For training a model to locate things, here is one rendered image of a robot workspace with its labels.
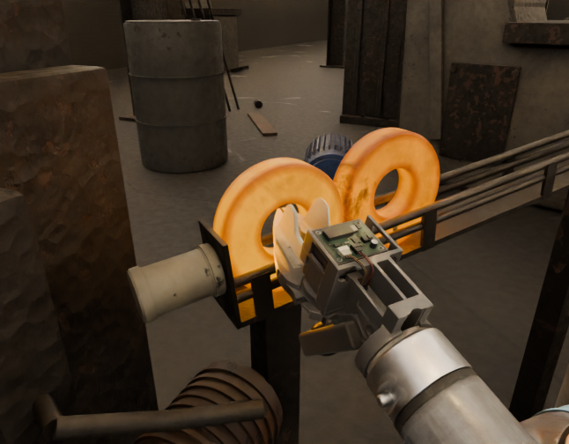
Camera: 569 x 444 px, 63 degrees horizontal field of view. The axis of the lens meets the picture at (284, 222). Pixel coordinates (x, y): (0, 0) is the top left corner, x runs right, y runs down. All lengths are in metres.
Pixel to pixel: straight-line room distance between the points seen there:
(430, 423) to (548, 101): 2.31
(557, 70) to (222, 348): 1.94
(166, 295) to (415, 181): 0.34
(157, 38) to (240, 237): 2.43
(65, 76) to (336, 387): 1.04
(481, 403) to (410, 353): 0.06
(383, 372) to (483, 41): 2.36
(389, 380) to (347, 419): 0.90
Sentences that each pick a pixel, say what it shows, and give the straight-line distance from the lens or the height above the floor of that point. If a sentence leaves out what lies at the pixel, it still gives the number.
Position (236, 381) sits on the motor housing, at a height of 0.53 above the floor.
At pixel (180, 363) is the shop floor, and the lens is 1.44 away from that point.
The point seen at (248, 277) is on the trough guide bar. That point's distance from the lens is 0.50.
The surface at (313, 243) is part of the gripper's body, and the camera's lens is 0.41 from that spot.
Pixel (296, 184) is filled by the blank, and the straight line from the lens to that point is 0.51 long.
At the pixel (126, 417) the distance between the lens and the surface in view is 0.49.
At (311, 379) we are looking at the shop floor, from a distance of 1.36.
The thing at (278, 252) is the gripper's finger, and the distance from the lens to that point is 0.48.
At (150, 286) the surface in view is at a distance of 0.48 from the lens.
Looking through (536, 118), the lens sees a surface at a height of 0.46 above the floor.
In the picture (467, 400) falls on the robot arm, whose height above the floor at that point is 0.69.
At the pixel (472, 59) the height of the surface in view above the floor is 0.71.
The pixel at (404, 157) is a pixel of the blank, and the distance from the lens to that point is 0.59.
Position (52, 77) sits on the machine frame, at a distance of 0.58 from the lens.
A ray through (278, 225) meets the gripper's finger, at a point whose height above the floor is 0.73.
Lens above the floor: 0.93
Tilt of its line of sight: 25 degrees down
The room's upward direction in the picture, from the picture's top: straight up
